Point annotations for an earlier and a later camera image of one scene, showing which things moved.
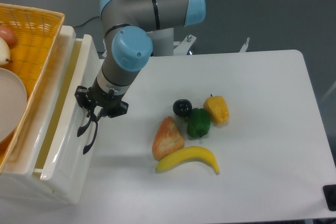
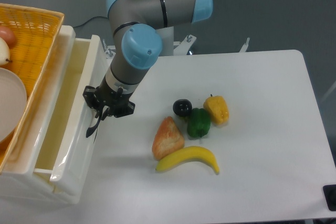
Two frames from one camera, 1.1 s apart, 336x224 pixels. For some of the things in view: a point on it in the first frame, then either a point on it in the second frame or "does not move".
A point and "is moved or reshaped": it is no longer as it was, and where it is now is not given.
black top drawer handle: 82,129 is moved or reshaped
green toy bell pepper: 199,123 does not move
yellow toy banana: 187,155 does not move
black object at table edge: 329,192 does not move
